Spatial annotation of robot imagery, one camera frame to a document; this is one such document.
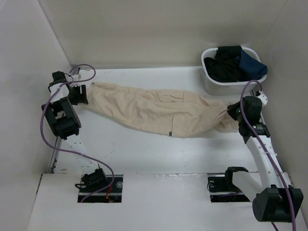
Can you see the beige trousers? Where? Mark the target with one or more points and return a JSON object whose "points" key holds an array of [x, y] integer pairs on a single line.
{"points": [[176, 113]]}

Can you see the navy blue garment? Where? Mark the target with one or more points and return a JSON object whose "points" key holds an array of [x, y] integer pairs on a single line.
{"points": [[250, 68]]}

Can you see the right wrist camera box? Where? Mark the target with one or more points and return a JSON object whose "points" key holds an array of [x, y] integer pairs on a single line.
{"points": [[260, 94]]}

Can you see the aluminium table edge rail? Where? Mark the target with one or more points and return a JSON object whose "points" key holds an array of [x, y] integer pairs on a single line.
{"points": [[54, 157]]}

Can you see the white laundry basket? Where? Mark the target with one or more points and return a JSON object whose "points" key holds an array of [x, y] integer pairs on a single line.
{"points": [[218, 88]]}

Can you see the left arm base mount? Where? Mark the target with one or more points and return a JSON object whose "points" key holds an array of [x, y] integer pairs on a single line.
{"points": [[111, 194]]}

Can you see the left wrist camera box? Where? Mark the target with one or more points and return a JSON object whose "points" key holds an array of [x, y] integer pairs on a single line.
{"points": [[74, 79]]}

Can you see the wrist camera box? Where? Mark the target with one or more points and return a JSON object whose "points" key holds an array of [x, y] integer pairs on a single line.
{"points": [[260, 94], [74, 79]]}

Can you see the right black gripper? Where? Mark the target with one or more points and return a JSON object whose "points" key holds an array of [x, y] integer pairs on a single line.
{"points": [[231, 109]]}

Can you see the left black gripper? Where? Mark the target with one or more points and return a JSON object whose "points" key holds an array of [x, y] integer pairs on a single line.
{"points": [[81, 97]]}

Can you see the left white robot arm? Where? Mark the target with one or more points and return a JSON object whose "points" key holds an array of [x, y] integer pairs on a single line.
{"points": [[64, 123]]}

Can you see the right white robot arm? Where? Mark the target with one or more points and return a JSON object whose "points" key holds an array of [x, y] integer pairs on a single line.
{"points": [[274, 199]]}

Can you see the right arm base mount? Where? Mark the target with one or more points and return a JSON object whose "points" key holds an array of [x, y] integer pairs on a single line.
{"points": [[222, 192]]}

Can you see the black garment in basket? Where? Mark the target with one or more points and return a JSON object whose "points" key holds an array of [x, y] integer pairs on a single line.
{"points": [[225, 66]]}

